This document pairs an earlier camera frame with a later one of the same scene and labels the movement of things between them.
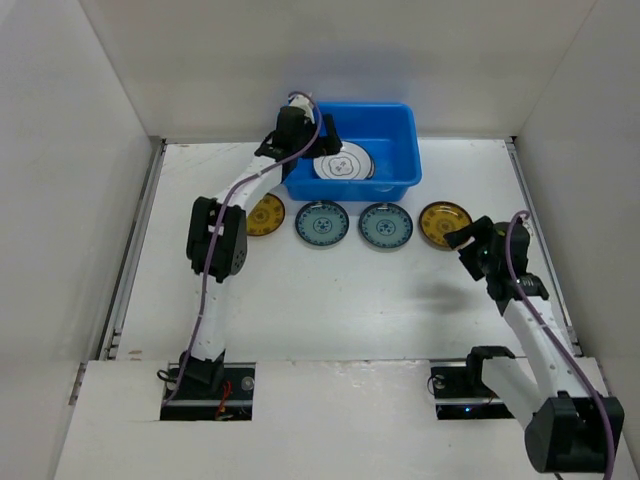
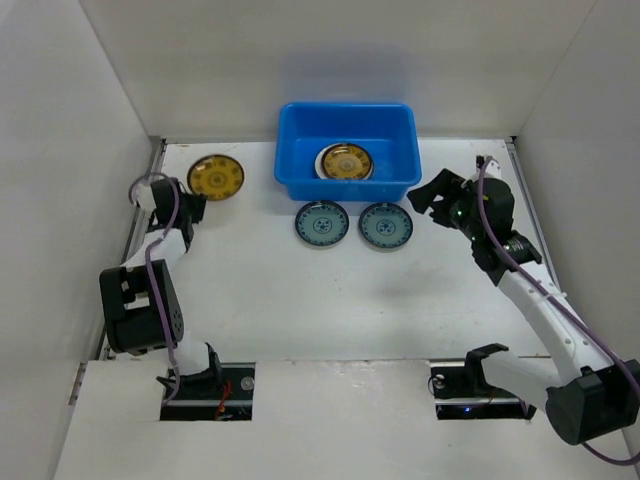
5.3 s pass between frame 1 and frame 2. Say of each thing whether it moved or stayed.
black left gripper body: moved
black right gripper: moved
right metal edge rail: stayed
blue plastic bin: stayed
